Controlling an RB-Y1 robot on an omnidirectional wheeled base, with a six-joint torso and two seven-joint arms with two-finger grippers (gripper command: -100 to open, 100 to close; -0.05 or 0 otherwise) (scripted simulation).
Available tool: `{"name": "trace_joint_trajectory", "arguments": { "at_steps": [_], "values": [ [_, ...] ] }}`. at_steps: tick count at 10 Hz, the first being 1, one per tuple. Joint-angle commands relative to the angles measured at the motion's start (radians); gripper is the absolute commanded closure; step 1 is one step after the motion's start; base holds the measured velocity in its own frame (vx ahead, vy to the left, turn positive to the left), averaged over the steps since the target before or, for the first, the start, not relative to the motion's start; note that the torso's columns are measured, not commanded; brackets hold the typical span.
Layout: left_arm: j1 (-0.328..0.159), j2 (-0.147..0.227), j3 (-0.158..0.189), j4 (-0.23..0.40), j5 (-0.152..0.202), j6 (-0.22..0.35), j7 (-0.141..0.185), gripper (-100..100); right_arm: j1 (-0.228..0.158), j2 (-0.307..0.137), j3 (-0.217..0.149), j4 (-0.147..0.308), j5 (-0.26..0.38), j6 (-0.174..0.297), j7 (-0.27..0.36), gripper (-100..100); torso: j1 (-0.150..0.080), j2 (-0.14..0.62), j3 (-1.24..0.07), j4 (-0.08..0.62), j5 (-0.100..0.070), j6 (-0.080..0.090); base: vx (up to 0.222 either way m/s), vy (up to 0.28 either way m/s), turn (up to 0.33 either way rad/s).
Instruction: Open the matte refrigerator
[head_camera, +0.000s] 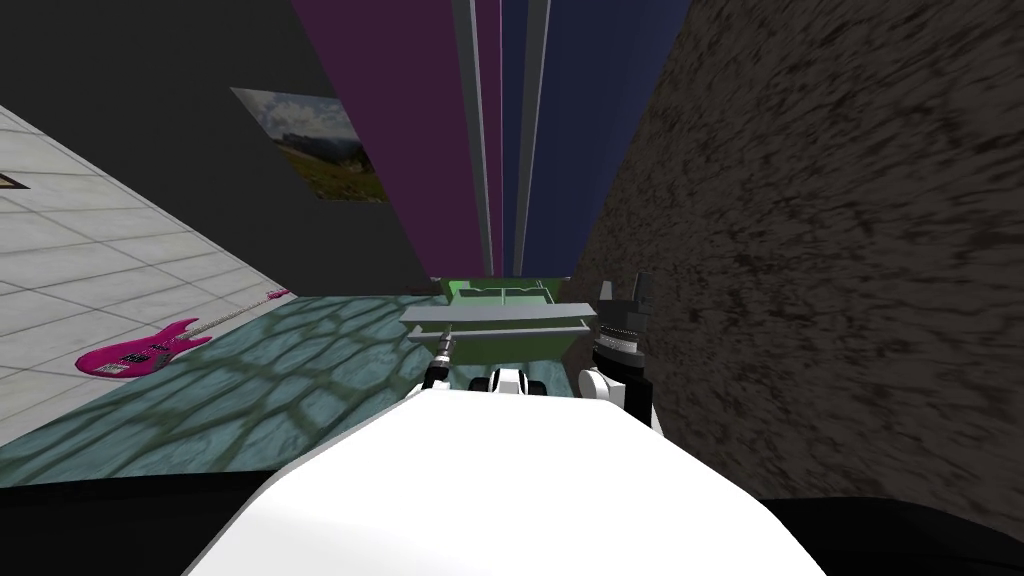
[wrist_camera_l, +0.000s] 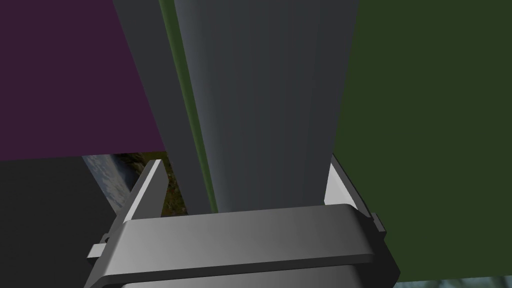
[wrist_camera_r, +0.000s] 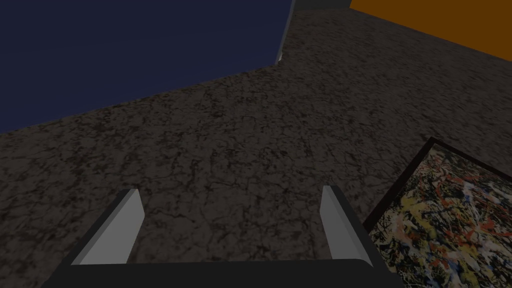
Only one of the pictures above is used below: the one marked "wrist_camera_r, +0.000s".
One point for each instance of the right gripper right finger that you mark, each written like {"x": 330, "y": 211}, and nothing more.
{"x": 346, "y": 232}

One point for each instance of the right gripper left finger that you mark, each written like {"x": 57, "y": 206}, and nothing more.
{"x": 112, "y": 232}

